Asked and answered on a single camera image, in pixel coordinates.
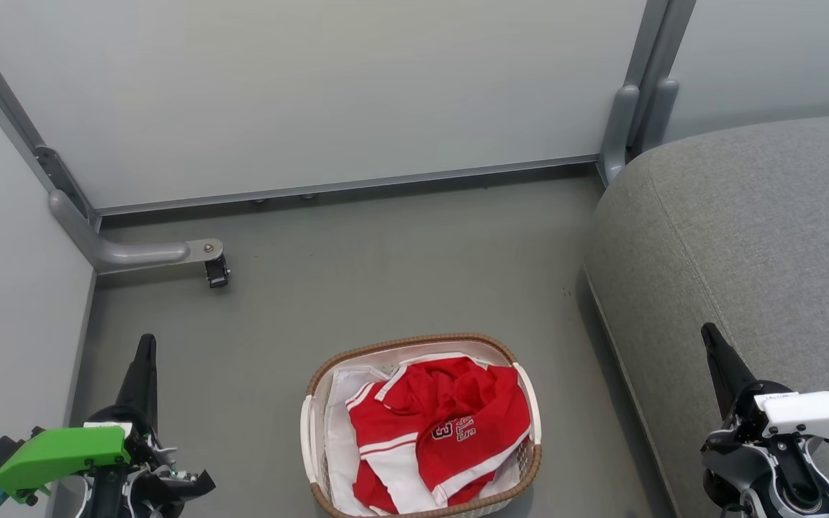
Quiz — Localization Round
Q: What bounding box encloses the grey fabric sofa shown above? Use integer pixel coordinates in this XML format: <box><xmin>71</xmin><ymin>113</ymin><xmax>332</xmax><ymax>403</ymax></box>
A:
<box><xmin>584</xmin><ymin>111</ymin><xmax>829</xmax><ymax>518</ymax></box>

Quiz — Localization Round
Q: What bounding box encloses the white laundry basket brown rim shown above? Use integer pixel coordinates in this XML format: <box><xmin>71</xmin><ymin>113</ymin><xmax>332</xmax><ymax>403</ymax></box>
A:
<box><xmin>300</xmin><ymin>333</ymin><xmax>543</xmax><ymax>518</ymax></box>

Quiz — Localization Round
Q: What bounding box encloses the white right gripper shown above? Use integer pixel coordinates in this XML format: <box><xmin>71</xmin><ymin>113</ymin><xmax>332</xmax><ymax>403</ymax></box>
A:
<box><xmin>700</xmin><ymin>322</ymin><xmax>829</xmax><ymax>463</ymax></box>

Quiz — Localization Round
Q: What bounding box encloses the white garment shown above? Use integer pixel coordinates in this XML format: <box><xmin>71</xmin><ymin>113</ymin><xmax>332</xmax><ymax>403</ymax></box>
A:
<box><xmin>324</xmin><ymin>363</ymin><xmax>525</xmax><ymax>517</ymax></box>

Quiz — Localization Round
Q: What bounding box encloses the red white sports jersey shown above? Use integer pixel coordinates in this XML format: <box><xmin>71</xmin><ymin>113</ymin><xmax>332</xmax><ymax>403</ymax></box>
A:
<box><xmin>346</xmin><ymin>356</ymin><xmax>533</xmax><ymax>515</ymax></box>

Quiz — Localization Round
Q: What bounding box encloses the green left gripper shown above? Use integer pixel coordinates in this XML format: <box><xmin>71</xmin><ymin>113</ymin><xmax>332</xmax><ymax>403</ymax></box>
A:
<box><xmin>0</xmin><ymin>333</ymin><xmax>217</xmax><ymax>506</ymax></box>

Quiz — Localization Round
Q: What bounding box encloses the grey partition foot with caster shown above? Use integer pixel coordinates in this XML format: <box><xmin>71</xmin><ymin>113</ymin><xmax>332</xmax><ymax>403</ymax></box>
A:
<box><xmin>47</xmin><ymin>189</ymin><xmax>232</xmax><ymax>290</ymax></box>

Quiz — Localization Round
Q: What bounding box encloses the grey partition post with foot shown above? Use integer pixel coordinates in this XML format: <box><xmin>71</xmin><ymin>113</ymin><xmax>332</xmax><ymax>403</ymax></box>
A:
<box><xmin>597</xmin><ymin>0</ymin><xmax>697</xmax><ymax>186</ymax></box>

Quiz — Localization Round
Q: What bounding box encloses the grey partition corner post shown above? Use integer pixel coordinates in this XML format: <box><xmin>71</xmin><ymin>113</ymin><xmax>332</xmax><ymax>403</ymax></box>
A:
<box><xmin>0</xmin><ymin>7</ymin><xmax>102</xmax><ymax>231</ymax></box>

